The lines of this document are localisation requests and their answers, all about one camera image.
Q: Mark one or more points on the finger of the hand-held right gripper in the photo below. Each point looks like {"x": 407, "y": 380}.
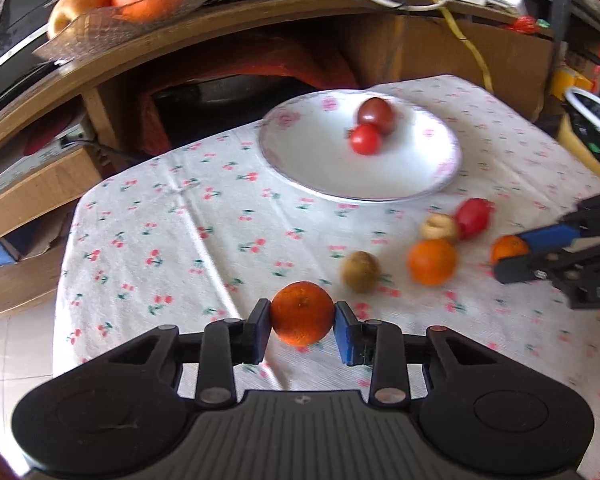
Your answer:
{"x": 525, "y": 267}
{"x": 550, "y": 236}

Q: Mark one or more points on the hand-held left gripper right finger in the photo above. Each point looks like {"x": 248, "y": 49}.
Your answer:
{"x": 345, "y": 336}

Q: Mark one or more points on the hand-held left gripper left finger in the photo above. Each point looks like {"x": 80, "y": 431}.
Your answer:
{"x": 261, "y": 332}

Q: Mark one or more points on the small orange mandarin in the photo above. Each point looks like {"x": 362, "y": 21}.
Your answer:
{"x": 507, "y": 249}

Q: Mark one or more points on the large orange mandarin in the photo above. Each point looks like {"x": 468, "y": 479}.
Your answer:
{"x": 302, "y": 314}

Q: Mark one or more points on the white plate with pink flowers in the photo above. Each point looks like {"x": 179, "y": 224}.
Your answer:
{"x": 320, "y": 155}

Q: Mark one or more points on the brown kiwi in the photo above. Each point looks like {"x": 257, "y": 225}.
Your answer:
{"x": 360, "y": 271}

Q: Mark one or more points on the red oblong tomato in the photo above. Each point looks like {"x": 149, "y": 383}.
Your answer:
{"x": 474, "y": 217}

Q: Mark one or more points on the medium orange mandarin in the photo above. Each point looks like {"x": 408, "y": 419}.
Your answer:
{"x": 431, "y": 262}

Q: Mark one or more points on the yellow bin with black liner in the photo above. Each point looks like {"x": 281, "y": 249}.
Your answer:
{"x": 580, "y": 135}

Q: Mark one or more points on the cherry print tablecloth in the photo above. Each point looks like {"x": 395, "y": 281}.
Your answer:
{"x": 180, "y": 240}

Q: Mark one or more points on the bright red round tomato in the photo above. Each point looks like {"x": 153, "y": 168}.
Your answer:
{"x": 366, "y": 140}

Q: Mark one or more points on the dark red tomato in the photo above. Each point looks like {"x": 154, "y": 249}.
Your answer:
{"x": 378, "y": 114}

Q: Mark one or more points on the red and green ornament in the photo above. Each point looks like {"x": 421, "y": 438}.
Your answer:
{"x": 527, "y": 24}

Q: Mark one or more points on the silver media player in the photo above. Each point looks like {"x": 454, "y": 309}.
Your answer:
{"x": 30, "y": 157}

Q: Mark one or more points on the clear glass fruit bowl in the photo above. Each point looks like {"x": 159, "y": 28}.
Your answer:
{"x": 105, "y": 30}

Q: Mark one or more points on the yellow apple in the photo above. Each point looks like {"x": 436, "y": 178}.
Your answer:
{"x": 75, "y": 7}

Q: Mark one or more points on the black television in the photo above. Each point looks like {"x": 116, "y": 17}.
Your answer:
{"x": 15, "y": 20}

